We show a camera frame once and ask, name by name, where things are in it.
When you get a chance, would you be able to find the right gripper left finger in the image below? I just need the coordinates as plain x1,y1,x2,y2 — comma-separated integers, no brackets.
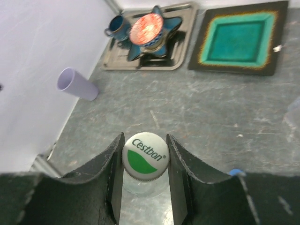
0,134,125,225

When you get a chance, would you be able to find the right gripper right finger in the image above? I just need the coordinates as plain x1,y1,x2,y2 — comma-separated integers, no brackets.
166,135,300,225

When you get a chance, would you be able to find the white green Cestbon cap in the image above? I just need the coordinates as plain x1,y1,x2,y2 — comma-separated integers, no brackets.
122,132,170,182

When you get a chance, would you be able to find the green label plastic bottle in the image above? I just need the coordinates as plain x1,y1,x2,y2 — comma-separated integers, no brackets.
123,170,169,197

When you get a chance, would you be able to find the blue cap small bottle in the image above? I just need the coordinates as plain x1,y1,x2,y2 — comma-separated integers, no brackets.
282,97,300,145

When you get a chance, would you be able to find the purple plastic cup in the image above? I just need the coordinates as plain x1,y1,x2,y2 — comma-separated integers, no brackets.
57,67,99,101

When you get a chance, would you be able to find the metal tray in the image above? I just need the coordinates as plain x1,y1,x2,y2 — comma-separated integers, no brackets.
102,1,199,71

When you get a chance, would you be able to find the green square plate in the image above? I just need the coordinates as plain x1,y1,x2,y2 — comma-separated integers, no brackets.
188,0,289,76

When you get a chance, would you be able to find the dark blue mug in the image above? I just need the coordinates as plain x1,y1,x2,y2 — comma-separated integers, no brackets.
104,15,131,41

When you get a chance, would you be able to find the red patterned bowl on tray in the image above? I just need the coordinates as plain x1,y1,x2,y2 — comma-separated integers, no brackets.
129,13,164,47

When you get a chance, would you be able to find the blue star shaped dish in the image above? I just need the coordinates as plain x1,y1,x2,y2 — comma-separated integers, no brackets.
117,5,183,61

